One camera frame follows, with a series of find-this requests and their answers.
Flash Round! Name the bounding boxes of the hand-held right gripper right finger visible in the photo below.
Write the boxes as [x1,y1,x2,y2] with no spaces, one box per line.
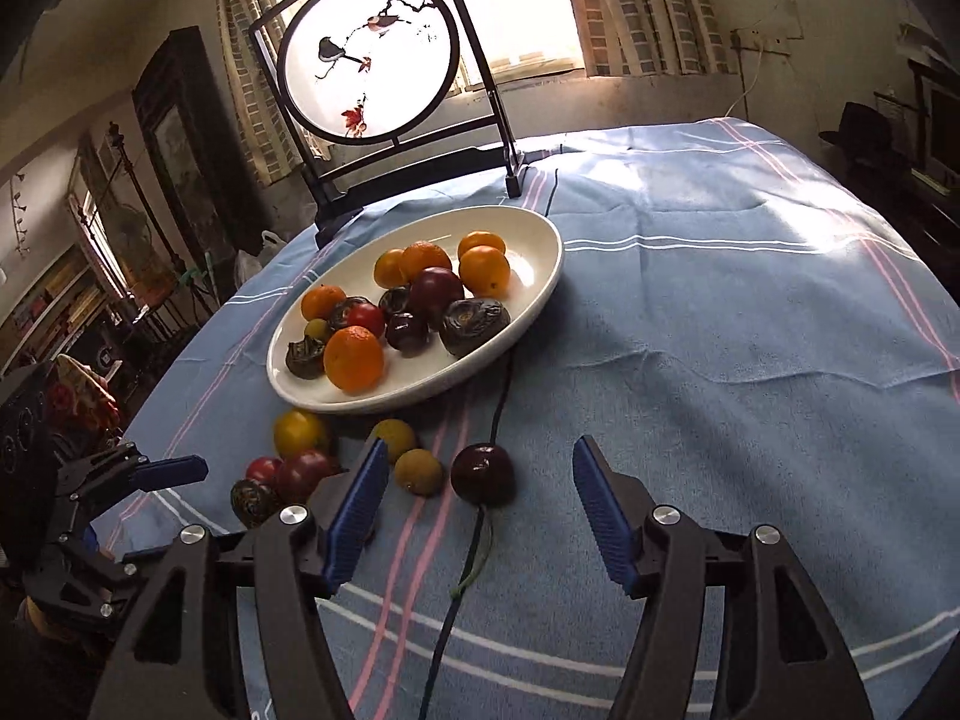
[572,436,875,720]

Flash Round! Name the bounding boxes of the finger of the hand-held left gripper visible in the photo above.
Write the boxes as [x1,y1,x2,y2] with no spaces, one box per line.
[21,536,162,617]
[58,441,210,511]

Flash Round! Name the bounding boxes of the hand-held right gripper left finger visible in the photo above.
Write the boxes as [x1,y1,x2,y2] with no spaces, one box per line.
[88,436,391,720]

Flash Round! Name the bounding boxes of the dark purple plum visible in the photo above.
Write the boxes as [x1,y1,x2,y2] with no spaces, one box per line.
[451,444,518,508]
[409,267,466,313]
[276,450,339,504]

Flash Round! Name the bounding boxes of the yellow-green round fruit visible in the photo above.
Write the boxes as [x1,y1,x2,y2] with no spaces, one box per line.
[273,409,332,460]

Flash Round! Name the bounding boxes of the large orange tangerine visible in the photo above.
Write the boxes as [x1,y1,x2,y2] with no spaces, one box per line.
[400,240,454,283]
[324,328,386,394]

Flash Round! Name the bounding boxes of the dark red cherry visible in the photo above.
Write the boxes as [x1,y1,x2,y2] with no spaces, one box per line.
[385,311,433,356]

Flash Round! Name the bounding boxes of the small orange fruit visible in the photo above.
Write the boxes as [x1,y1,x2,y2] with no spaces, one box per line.
[457,231,507,259]
[373,249,410,290]
[301,284,347,322]

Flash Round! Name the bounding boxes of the large dark brown water chestnut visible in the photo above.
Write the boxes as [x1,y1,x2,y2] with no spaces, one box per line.
[439,298,512,356]

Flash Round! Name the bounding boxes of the white oval plate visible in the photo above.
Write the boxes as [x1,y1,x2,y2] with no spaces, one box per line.
[267,205,565,415]

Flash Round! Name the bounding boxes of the yellow-orange round fruit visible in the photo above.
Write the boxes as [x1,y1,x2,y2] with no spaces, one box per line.
[459,246,512,298]

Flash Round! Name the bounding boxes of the person's floral clothing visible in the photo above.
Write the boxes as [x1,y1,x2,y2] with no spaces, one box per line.
[47,356,122,430]

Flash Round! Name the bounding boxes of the wooden bookshelf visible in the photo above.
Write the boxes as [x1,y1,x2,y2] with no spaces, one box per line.
[0,246,107,370]

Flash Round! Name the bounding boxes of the standing fan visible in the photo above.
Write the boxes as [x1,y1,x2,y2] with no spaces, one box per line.
[97,202,164,295]

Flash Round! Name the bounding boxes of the blue striped tablecloth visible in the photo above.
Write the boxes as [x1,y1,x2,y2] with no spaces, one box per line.
[97,116,960,720]

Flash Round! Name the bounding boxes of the clear plastic bags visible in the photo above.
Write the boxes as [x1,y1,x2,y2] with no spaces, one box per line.
[235,230,290,287]

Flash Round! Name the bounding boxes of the dark framed landscape painting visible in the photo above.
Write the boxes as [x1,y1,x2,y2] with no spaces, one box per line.
[133,26,235,257]

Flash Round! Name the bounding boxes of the black framed bird painting screen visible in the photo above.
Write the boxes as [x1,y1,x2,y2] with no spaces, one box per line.
[249,0,528,250]

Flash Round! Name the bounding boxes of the checked curtain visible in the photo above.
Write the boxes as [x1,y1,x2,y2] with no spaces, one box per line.
[208,0,302,182]
[555,0,737,77]

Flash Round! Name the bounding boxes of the black hat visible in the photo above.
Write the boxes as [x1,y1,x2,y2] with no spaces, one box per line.
[818,102,913,160]

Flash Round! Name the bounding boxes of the computer monitor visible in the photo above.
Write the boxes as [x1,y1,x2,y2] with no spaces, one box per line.
[919,73,960,182]

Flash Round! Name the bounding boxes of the thin black cable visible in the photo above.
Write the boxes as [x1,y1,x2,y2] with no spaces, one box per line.
[416,349,518,720]

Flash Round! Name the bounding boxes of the green handled broom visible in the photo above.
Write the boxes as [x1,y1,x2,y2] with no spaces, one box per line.
[182,255,220,310]

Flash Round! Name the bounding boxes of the white power cable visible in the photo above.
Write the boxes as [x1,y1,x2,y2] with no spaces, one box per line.
[723,52,764,122]

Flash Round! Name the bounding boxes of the white wall socket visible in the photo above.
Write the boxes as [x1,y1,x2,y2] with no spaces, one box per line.
[730,28,793,58]

